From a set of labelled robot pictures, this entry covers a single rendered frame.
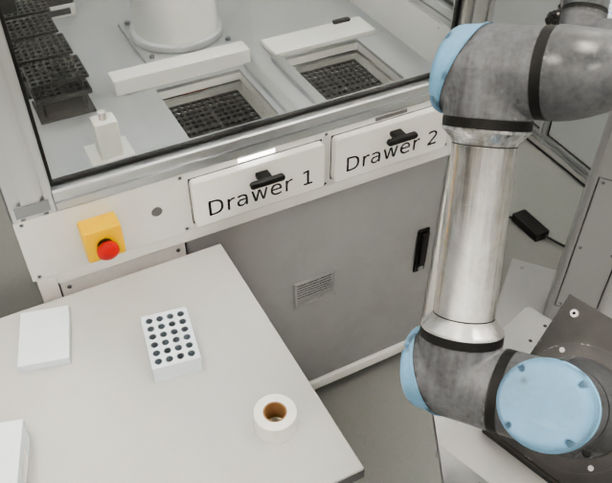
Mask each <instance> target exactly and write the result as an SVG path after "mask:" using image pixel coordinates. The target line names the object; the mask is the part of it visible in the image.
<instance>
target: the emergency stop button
mask: <svg viewBox="0 0 612 483"><path fill-rule="evenodd" d="M119 252H120V248H119V245H118V244H116V243H115V242H113V241H105V242H103V243H102V244H100V245H99V247H98V249H97V254H98V256H99V258H100V259H101V260H104V261H109V260H112V259H114V258H115V257H117V255H118V254H119Z"/></svg>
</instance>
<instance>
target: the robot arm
mask: <svg viewBox="0 0 612 483"><path fill-rule="evenodd" d="M609 5H610V0H560V4H559V5H558V6H557V7H558V9H556V10H553V11H550V12H549V13H548V14H547V17H546V18H545V23H546V25H542V24H501V23H493V22H489V21H488V22H484V23H478V24H463V25H459V26H457V27H455V28H454V29H453V30H451V31H450V32H449V33H448V34H447V35H446V37H445V38H444V40H443V41H442V43H441V45H440V47H439V49H438V51H437V53H436V55H435V57H434V60H433V64H432V67H431V72H430V78H429V94H430V95H431V96H430V98H429V99H430V103H431V104H432V106H433V108H434V109H436V110H437V111H439V112H440V113H443V115H442V128H443V129H444V130H445V131H446V133H447V134H448V135H449V136H450V138H451V141H452V142H451V151H450V160H449V169H448V177H447V186H446V195H445V203H444V212H443V221H442V237H441V246H440V255H439V263H438V272H437V281H436V289H435V298H434V307H433V310H432V311H431V312H430V313H428V314H427V315H425V316H424V317H423V318H422V319H421V321H420V326H419V327H415V328H414V329H413V330H412V331H411V332H410V333H409V334H408V336H407V338H406V340H405V343H404V346H405V349H404V350H403V351H402V353H401V359H400V381H401V386H402V390H403V393H404V395H405V397H406V398H407V399H408V400H409V402H410V403H411V404H412V405H414V406H416V407H418V408H421V409H424V410H426V411H428V412H430V413H431V414H433V415H435V416H439V417H440V416H443V417H445V418H448V419H451V420H454V421H457V422H461V423H464V424H467V425H470V426H475V427H478V428H480V429H483V430H486V431H490V432H493V433H496V434H499V435H502V436H505V437H508V438H511V439H514V440H516V441H517V442H518V443H519V444H521V445H523V446H524V447H526V448H528V449H531V450H534V451H537V452H541V453H548V454H555V455H558V456H560V457H563V458H566V459H571V460H590V459H594V458H598V457H601V456H603V455H605V454H606V453H608V452H610V451H611V450H612V371H611V370H609V369H608V368H607V367H605V366H604V365H602V364H600V363H598V362H596V361H595V360H592V359H589V358H586V357H581V356H564V357H559V358H551V357H542V356H535V355H531V354H528V353H524V352H520V351H516V350H513V349H508V348H504V340H505V330H504V329H503V328H502V326H501V325H500V324H499V323H498V322H497V320H496V318H495V317H496V310H497V302H498V295H499V287H500V281H501V273H502V265H503V259H504V251H505V244H506V236H507V230H508V222H509V214H510V201H511V194H512V186H513V179H514V172H515V164H516V157H517V150H518V146H519V145H520V143H522V142H523V141H524V140H525V139H527V138H528V137H529V136H530V135H531V134H532V133H533V120H540V121H553V122H564V121H574V120H579V119H584V118H590V117H593V116H597V115H600V114H603V113H606V112H609V111H612V18H607V16H608V10H609Z"/></svg>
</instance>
